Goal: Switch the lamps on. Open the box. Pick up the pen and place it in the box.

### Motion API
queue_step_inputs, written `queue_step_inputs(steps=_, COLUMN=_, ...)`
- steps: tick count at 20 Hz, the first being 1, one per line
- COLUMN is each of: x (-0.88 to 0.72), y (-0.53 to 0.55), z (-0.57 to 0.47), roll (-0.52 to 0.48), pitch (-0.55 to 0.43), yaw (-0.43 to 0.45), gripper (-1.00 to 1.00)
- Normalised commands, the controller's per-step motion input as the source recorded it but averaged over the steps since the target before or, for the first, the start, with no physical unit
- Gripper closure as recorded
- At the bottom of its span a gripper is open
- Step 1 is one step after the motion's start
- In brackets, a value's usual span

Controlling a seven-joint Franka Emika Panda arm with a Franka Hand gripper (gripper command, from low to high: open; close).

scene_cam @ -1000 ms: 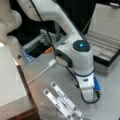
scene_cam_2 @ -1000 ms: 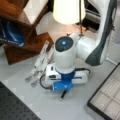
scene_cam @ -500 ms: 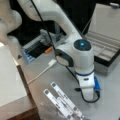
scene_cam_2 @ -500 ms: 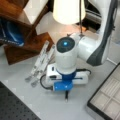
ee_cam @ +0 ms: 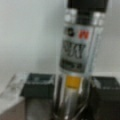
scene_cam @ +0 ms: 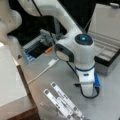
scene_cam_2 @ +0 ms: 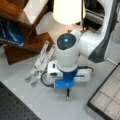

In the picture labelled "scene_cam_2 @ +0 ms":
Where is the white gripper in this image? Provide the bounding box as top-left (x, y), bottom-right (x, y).
top-left (47, 61), bottom-right (92, 89)

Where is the black grey storage box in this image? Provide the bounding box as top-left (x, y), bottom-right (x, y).
top-left (87, 64), bottom-right (120, 120)

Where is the black ballpoint pen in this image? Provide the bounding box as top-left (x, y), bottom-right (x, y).
top-left (66, 88), bottom-right (70, 100)

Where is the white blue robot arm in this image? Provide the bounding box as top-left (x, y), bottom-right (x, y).
top-left (47, 0), bottom-right (120, 89)

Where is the blue book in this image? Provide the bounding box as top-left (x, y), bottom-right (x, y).
top-left (0, 18), bottom-right (24, 46)

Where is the wooden shelf unit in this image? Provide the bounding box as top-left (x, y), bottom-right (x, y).
top-left (0, 0), bottom-right (53, 65)

